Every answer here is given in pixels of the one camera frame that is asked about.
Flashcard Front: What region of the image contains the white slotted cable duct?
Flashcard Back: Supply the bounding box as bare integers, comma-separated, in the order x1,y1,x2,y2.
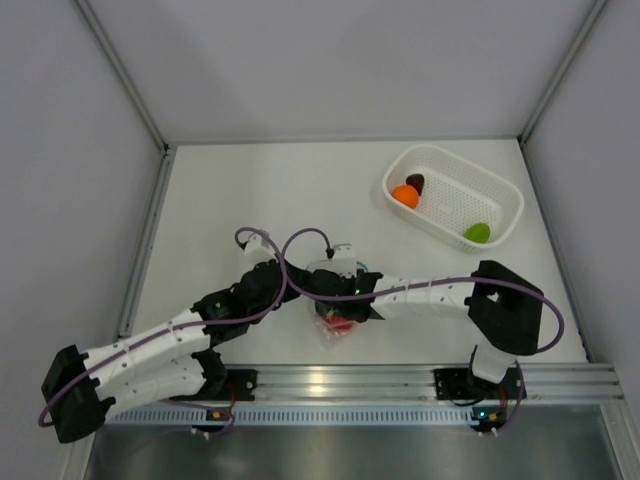
106,404,503,427

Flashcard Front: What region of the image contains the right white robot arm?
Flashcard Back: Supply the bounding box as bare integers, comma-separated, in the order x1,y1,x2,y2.
301,260,543,397

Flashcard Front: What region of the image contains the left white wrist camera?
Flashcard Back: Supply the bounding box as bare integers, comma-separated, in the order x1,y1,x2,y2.
242,233,276,265

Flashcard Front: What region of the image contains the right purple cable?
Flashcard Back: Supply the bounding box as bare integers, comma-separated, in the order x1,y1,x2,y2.
279,228,566,357

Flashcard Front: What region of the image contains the green fake fruit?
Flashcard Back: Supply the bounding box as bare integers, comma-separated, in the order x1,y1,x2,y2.
463,222,491,244

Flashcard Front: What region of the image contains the red fake apple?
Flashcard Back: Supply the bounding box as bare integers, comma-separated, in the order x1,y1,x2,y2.
322,316,355,336

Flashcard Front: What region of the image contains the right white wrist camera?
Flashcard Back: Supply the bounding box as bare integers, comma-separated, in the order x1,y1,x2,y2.
328,243,358,278

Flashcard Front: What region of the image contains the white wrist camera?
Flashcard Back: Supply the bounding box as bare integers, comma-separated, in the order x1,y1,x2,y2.
328,243,358,278
242,233,276,265

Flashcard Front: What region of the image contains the white perforated plastic basket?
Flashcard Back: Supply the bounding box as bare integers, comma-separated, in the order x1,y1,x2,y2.
381,144,524,254

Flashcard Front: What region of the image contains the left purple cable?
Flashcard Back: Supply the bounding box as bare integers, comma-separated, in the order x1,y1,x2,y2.
37,227,289,427

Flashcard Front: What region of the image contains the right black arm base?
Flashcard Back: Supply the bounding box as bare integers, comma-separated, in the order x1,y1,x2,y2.
433,368,495,406

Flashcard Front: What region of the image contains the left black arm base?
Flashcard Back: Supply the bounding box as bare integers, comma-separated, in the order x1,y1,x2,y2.
170,368,258,402

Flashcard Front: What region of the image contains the orange fake fruit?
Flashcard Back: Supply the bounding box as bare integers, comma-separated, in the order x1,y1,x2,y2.
391,184,420,209

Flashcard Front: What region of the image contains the aluminium mounting rail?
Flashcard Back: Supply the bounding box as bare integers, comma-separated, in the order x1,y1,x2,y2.
79,362,624,402

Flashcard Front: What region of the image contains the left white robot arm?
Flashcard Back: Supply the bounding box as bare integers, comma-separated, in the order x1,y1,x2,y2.
39,260,311,444

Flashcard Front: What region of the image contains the dark purple fake fig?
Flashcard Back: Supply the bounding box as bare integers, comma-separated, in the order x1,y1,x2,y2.
405,173,425,196

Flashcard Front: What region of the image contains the clear zip top bag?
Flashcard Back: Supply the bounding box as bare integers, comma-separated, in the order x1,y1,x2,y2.
305,259,371,351

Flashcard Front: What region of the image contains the purple cable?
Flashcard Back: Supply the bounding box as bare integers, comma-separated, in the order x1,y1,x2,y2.
37,227,289,427
279,228,566,357

